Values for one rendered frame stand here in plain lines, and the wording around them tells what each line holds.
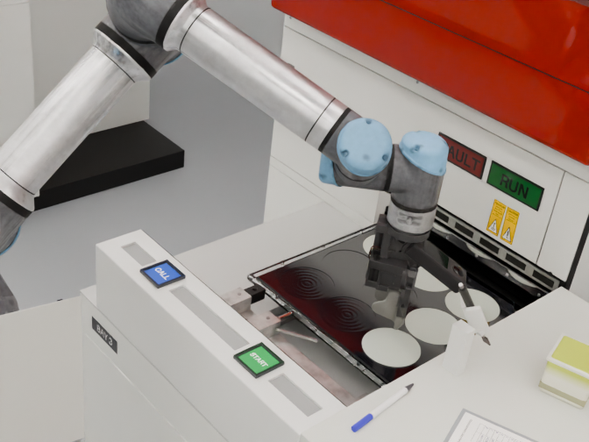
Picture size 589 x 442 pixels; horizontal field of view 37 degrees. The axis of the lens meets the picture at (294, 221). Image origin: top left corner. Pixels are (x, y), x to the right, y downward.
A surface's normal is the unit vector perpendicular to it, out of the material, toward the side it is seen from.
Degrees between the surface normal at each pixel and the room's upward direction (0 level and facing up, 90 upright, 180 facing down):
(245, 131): 0
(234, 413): 90
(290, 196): 90
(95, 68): 49
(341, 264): 0
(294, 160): 90
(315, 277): 0
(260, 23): 90
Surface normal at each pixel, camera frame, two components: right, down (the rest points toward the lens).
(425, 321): 0.11, -0.84
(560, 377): -0.54, 0.40
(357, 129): 0.01, -0.08
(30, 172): 0.44, 0.29
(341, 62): -0.76, 0.28
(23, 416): 0.51, 0.51
